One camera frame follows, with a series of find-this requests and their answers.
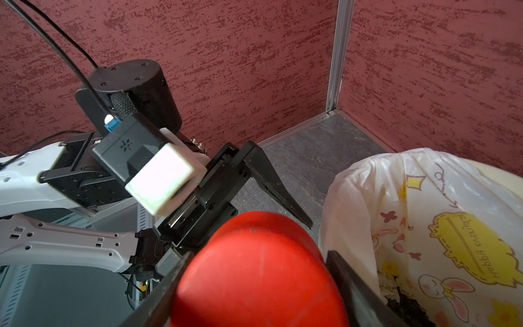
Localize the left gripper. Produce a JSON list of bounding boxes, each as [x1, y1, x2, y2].
[[154, 141, 313, 249]]

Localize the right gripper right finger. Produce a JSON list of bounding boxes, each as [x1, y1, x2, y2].
[[326, 251, 407, 327]]

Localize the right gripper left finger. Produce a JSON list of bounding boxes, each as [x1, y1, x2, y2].
[[120, 252, 194, 326]]

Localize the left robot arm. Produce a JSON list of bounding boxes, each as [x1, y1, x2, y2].
[[1, 59, 313, 281]]

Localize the dark tea leaves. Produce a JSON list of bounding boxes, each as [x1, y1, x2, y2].
[[385, 287, 436, 327]]

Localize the white printed bin liner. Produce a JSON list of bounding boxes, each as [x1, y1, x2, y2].
[[320, 148, 522, 326]]

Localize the cream plastic waste bin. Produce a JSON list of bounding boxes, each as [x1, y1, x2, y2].
[[466, 159, 522, 193]]

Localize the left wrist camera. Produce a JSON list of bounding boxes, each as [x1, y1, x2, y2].
[[93, 113, 211, 216]]

